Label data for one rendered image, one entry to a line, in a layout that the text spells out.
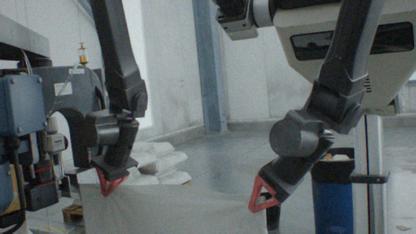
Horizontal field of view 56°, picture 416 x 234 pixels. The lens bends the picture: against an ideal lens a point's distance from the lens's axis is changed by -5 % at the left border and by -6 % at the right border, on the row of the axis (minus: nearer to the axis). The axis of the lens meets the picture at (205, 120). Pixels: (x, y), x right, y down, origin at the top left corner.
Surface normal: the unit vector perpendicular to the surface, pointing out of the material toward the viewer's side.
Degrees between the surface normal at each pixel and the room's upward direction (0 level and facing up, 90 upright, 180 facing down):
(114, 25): 105
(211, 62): 90
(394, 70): 130
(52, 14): 90
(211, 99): 90
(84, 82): 90
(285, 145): 77
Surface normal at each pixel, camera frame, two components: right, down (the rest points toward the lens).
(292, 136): -0.66, -0.08
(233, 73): -0.49, 0.13
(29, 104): 0.99, -0.09
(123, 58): 0.74, 0.18
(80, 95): 0.87, -0.04
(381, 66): -0.31, 0.74
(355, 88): 0.59, 0.51
